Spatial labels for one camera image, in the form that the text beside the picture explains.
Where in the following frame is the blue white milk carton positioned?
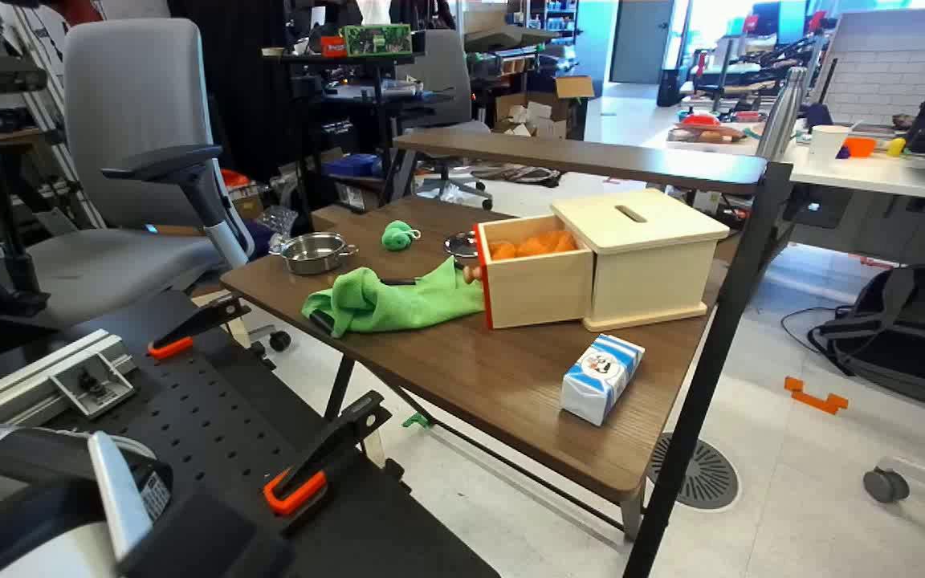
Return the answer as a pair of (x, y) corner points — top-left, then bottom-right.
(558, 331), (650, 430)

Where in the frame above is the small steel cup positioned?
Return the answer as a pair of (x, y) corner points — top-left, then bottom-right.
(444, 229), (486, 269)

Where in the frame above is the green cloth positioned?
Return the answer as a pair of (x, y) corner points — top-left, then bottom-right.
(300, 253), (489, 341)

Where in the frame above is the green plush toy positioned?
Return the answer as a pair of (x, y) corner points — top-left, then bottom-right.
(379, 217), (423, 258)

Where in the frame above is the brown desk top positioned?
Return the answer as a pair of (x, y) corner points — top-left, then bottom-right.
(389, 126), (775, 195)

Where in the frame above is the pale wooden box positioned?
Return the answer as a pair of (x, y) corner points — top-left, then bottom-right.
(550, 185), (735, 334)

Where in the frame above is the cardboard box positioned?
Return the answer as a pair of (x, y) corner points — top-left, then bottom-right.
(486, 70), (598, 143)

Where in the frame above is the dark grey office chair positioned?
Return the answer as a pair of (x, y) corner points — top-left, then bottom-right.
(406, 26), (494, 211)

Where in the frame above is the green circuit board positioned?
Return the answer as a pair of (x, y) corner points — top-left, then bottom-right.
(337, 20), (418, 60)

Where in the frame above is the black perforated mounting board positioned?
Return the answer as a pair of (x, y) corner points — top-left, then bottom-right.
(74, 285), (500, 578)

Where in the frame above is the round floor drain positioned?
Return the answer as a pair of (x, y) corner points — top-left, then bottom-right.
(675, 437), (744, 514)

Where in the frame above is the grey office chair with armrest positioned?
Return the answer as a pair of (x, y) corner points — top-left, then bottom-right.
(23, 13), (259, 328)

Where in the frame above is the orange bowl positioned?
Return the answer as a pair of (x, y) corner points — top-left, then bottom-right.
(841, 132), (879, 162)

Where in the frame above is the black backpack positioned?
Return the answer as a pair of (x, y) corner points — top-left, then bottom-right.
(806, 261), (925, 411)

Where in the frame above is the white desk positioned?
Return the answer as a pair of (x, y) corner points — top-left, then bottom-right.
(783, 138), (925, 208)

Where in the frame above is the loose caster wheel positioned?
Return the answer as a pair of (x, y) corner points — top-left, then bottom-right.
(859, 467), (912, 506)

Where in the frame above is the white desk partition panel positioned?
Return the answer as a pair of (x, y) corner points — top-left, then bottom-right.
(813, 4), (925, 128)

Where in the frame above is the steel pot with handles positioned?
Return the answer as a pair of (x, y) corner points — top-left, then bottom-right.
(272, 230), (359, 278)

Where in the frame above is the black clamp with orange handle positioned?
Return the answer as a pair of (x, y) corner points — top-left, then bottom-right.
(259, 389), (396, 520)
(145, 296), (252, 367)

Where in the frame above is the black metal desk post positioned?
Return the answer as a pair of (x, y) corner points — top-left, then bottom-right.
(620, 158), (800, 578)

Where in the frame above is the metal bracket plate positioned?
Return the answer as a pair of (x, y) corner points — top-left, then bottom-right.
(44, 349), (141, 422)

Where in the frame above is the aluminium rail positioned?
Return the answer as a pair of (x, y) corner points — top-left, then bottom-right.
(0, 325), (129, 423)

